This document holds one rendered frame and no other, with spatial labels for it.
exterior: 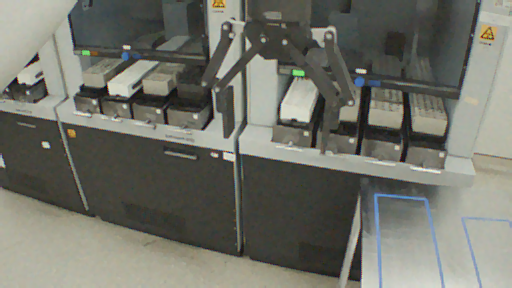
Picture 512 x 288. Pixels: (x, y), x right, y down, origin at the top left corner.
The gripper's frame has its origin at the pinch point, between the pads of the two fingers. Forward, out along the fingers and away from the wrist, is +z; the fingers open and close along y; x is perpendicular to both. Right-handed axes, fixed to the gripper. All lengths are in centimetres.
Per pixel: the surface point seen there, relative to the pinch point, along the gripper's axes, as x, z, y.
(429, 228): 28, 38, 33
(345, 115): 74, 36, 7
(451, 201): 39, 38, 40
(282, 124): 67, 39, -14
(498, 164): 186, 117, 116
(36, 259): 34, 120, -132
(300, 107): 70, 34, -9
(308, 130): 66, 40, -5
